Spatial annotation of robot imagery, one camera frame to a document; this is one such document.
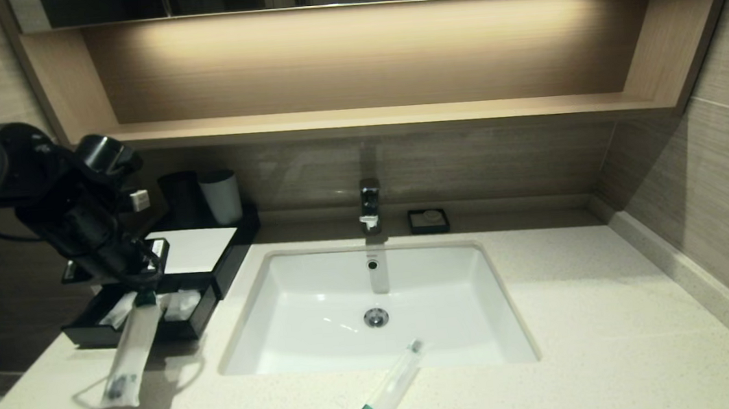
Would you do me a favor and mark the green-banded pack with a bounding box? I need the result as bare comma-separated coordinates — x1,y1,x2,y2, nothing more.
92,290,174,409
331,338,430,409

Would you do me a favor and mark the black amenity box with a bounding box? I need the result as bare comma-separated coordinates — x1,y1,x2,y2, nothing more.
137,203,267,307

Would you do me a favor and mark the white wrapped amenity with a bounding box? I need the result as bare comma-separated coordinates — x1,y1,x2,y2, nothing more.
162,289,204,323

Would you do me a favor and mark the white card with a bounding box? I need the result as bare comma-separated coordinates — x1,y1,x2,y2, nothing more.
145,226,241,278

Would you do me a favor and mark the black cup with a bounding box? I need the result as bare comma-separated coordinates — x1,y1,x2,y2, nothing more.
158,170,208,231

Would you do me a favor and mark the white cup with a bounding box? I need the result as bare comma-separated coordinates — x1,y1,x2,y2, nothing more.
197,168,246,229

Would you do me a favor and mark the chrome sink drain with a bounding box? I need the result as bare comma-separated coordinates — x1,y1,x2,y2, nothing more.
363,307,390,330

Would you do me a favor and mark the chrome faucet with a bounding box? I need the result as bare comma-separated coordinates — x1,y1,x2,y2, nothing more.
356,177,386,237

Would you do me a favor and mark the green-banded pack, grey-bristled toothbrush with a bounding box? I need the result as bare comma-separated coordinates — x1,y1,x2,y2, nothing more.
331,338,430,409

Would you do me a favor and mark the black soap dish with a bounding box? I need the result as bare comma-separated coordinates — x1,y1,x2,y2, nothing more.
407,207,451,237

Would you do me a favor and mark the white sink basin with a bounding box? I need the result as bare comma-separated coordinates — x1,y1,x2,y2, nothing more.
211,231,540,389

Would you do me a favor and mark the wooden wall shelf niche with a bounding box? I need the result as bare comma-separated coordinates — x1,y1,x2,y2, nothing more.
12,0,729,168

